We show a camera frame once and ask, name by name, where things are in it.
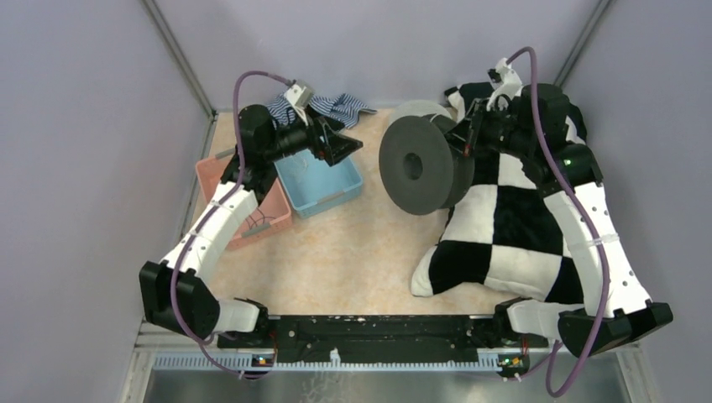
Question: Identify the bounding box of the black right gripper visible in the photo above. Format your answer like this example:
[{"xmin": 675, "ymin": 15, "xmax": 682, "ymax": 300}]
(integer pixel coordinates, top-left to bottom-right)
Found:
[{"xmin": 440, "ymin": 98, "xmax": 534, "ymax": 160}]

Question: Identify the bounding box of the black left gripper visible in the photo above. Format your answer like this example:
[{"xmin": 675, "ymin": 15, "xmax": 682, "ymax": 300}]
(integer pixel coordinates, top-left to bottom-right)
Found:
[{"xmin": 263, "ymin": 104, "xmax": 362, "ymax": 165}]

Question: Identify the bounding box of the black cable spool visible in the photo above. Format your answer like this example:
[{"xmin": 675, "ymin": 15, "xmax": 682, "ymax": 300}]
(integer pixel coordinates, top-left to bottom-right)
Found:
[{"xmin": 379, "ymin": 115, "xmax": 474, "ymax": 216}]

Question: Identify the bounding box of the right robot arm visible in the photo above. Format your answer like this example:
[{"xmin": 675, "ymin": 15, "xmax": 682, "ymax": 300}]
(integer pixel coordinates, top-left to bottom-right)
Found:
[{"xmin": 457, "ymin": 83, "xmax": 673, "ymax": 357}]

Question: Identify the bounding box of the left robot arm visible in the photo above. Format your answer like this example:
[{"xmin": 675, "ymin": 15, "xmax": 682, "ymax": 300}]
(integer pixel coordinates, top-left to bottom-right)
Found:
[{"xmin": 139, "ymin": 104, "xmax": 364, "ymax": 347}]

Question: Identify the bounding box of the blue white striped cloth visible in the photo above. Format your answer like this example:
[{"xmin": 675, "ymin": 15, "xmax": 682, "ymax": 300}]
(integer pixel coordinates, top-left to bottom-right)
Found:
[{"xmin": 266, "ymin": 93, "xmax": 377, "ymax": 128}]

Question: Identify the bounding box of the blue perforated plastic basket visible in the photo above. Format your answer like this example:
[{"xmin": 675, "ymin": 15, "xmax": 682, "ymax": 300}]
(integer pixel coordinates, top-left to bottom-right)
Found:
[{"xmin": 275, "ymin": 150, "xmax": 364, "ymax": 219}]

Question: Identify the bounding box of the pink perforated plastic basket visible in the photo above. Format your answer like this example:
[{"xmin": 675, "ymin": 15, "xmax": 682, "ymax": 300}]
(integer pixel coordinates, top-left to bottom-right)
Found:
[{"xmin": 196, "ymin": 150, "xmax": 293, "ymax": 250}]

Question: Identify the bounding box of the black white checkered pillow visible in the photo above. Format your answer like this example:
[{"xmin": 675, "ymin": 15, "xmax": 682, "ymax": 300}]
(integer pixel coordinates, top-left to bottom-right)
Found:
[{"xmin": 410, "ymin": 81, "xmax": 589, "ymax": 306}]

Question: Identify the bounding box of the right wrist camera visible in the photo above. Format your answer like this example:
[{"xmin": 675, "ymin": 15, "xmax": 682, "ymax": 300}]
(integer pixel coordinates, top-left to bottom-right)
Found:
[{"xmin": 486, "ymin": 58, "xmax": 523, "ymax": 111}]

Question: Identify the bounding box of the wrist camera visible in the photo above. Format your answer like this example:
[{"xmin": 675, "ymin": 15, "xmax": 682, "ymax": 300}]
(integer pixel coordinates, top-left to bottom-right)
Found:
[
  {"xmin": 486, "ymin": 58, "xmax": 523, "ymax": 111},
  {"xmin": 283, "ymin": 80, "xmax": 314, "ymax": 126}
]

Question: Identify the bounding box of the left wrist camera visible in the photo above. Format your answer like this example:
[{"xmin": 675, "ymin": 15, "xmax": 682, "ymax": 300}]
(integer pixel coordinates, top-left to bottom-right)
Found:
[{"xmin": 283, "ymin": 80, "xmax": 314, "ymax": 126}]

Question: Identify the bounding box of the grey cable spool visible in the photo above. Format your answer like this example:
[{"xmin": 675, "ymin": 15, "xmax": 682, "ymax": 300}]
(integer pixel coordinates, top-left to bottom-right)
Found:
[{"xmin": 388, "ymin": 99, "xmax": 452, "ymax": 125}]

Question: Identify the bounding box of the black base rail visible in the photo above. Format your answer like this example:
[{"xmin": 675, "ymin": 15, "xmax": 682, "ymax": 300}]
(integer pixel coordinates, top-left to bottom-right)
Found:
[{"xmin": 217, "ymin": 315, "xmax": 548, "ymax": 364}]

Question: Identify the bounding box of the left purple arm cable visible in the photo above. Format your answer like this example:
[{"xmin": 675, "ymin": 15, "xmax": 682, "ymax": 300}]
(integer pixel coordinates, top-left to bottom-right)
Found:
[{"xmin": 169, "ymin": 71, "xmax": 296, "ymax": 381}]

